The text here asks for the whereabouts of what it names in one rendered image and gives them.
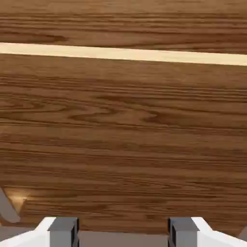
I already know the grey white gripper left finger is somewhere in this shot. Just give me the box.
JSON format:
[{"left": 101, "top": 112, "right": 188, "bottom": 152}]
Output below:
[{"left": 0, "top": 217, "right": 80, "bottom": 247}]

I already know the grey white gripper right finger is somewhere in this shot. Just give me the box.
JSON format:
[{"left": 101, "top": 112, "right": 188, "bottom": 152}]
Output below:
[{"left": 167, "top": 217, "right": 247, "bottom": 247}]

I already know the brown wooden cabinet door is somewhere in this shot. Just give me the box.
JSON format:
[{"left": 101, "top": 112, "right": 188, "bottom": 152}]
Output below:
[
  {"left": 0, "top": 53, "right": 247, "bottom": 237},
  {"left": 0, "top": 0, "right": 247, "bottom": 55}
]

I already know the wooden cabinet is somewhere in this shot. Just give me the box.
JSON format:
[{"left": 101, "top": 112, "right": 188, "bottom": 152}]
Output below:
[{"left": 0, "top": 0, "right": 247, "bottom": 237}]

